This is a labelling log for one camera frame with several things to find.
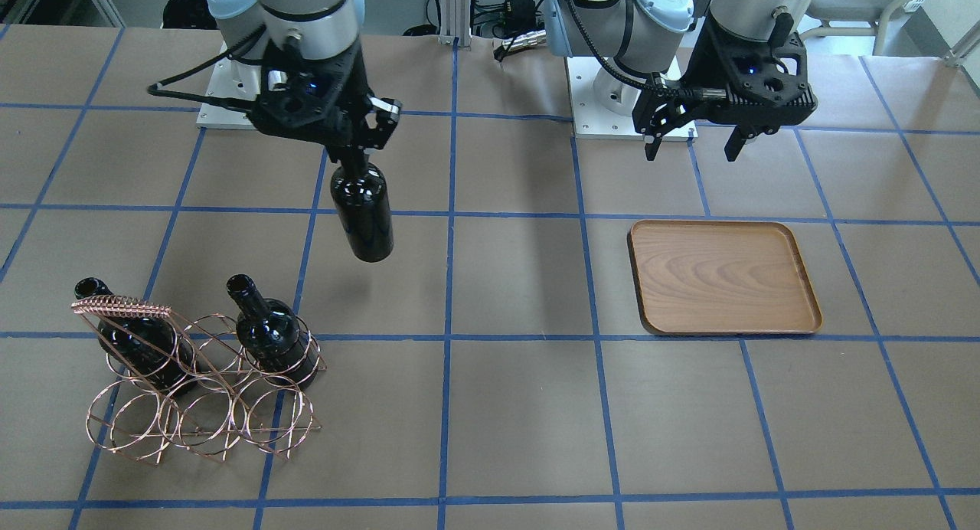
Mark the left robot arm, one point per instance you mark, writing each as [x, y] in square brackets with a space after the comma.
[634, 40]

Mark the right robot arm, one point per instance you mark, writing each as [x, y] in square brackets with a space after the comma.
[324, 27]

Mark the aluminium frame post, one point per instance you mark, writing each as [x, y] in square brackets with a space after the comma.
[455, 23]

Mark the dark wine bottle near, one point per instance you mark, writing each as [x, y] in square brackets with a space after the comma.
[270, 332]

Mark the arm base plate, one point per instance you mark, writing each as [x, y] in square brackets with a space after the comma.
[279, 94]
[602, 106]

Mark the dark wine bottle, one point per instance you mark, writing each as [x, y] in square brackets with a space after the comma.
[270, 332]
[153, 349]

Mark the dark wine bottle carried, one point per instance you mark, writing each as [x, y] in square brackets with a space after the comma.
[360, 191]

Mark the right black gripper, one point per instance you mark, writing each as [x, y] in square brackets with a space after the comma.
[350, 110]

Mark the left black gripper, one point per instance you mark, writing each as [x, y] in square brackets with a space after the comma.
[701, 69]

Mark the dark wine bottle far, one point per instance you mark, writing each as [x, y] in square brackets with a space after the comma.
[153, 349]

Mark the wooden tray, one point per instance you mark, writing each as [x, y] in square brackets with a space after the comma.
[702, 277]

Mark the copper wire bottle basket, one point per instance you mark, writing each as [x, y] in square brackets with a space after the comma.
[223, 399]

